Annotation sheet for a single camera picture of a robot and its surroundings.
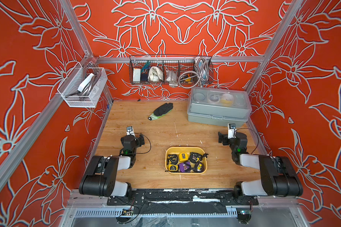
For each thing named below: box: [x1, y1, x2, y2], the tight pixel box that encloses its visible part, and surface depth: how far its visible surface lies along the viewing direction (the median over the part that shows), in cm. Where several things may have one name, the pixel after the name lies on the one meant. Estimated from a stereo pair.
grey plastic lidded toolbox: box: [186, 87, 252, 126], surface depth 97 cm
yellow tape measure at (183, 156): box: [179, 151, 189, 162], surface depth 87 cm
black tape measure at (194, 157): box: [188, 151, 209, 164], surface depth 86 cm
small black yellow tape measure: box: [193, 161, 205, 173], surface depth 81 cm
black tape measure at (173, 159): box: [167, 154, 179, 166], surface depth 85 cm
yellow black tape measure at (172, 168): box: [164, 164, 179, 172], surface depth 83 cm
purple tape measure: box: [178, 161, 191, 173], surface depth 83 cm
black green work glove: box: [147, 102, 174, 121], surface depth 113 cm
